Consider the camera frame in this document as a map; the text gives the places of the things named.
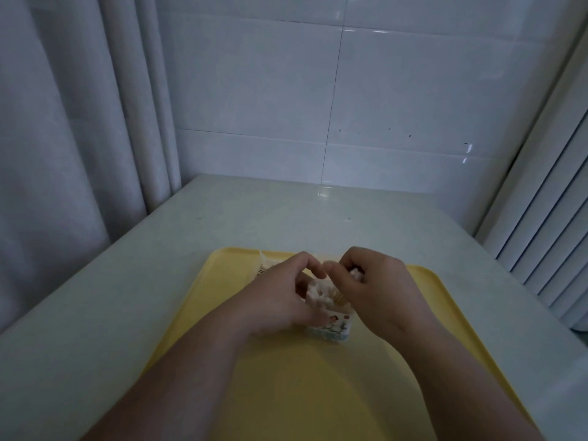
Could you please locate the person's left hand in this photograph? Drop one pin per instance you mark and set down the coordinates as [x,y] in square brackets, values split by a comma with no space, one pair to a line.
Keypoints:
[275,298]

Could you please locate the person's right hand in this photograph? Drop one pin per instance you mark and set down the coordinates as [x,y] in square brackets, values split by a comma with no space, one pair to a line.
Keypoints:
[381,293]

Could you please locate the person's right thumb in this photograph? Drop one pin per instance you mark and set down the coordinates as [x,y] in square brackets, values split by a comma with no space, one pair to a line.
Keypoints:
[340,287]

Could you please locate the person's left thumb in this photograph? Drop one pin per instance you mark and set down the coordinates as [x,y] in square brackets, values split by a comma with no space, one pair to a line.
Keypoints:
[307,300]

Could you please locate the clear pack of cotton swabs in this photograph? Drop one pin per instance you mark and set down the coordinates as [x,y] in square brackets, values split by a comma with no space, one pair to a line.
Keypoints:
[328,312]

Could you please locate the person's right forearm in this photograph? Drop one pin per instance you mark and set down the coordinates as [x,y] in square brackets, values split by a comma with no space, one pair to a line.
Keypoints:
[459,385]

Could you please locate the person's left forearm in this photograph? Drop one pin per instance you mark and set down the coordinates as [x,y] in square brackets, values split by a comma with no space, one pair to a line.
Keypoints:
[183,381]

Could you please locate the white plastic wrapper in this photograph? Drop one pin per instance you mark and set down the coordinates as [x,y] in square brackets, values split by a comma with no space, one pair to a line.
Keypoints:
[268,264]

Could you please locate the yellow plastic tray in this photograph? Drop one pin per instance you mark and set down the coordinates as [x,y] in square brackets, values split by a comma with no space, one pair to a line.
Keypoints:
[294,376]

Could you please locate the white curtain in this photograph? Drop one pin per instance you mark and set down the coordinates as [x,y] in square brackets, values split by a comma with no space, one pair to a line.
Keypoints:
[78,133]

